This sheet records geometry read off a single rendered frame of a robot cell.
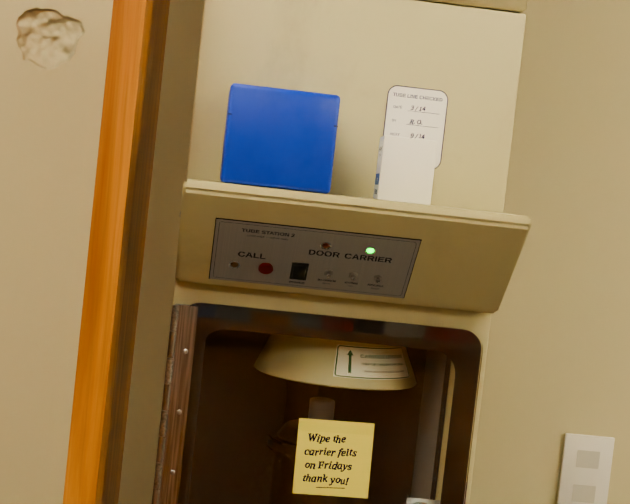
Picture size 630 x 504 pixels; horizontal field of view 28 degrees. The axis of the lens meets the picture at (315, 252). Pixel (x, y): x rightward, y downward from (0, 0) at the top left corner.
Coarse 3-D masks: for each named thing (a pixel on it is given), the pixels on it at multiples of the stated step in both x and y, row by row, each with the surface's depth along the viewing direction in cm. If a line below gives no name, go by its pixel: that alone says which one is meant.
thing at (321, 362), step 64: (256, 320) 124; (320, 320) 124; (192, 384) 124; (256, 384) 124; (320, 384) 125; (384, 384) 125; (448, 384) 126; (192, 448) 124; (256, 448) 124; (384, 448) 125; (448, 448) 126
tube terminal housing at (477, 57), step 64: (256, 0) 123; (320, 0) 123; (384, 0) 124; (256, 64) 123; (320, 64) 124; (384, 64) 124; (448, 64) 125; (512, 64) 125; (192, 128) 123; (448, 128) 125; (512, 128) 126; (448, 192) 126; (384, 320) 126; (448, 320) 126
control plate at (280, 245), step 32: (224, 224) 115; (256, 224) 115; (224, 256) 118; (256, 256) 118; (288, 256) 118; (320, 256) 118; (352, 256) 118; (384, 256) 118; (416, 256) 118; (320, 288) 122; (352, 288) 122; (384, 288) 122
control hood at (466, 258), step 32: (192, 192) 112; (224, 192) 112; (256, 192) 113; (288, 192) 113; (192, 224) 115; (288, 224) 115; (320, 224) 115; (352, 224) 115; (384, 224) 115; (416, 224) 115; (448, 224) 115; (480, 224) 115; (512, 224) 115; (192, 256) 119; (448, 256) 118; (480, 256) 118; (512, 256) 118; (256, 288) 122; (288, 288) 122; (416, 288) 122; (448, 288) 122; (480, 288) 121
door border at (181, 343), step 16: (192, 320) 123; (176, 336) 123; (192, 336) 123; (176, 352) 123; (192, 352) 123; (176, 368) 123; (176, 384) 123; (176, 400) 123; (176, 416) 124; (176, 432) 124; (160, 448) 123; (176, 448) 124; (176, 464) 124; (176, 480) 124; (160, 496) 124; (176, 496) 124
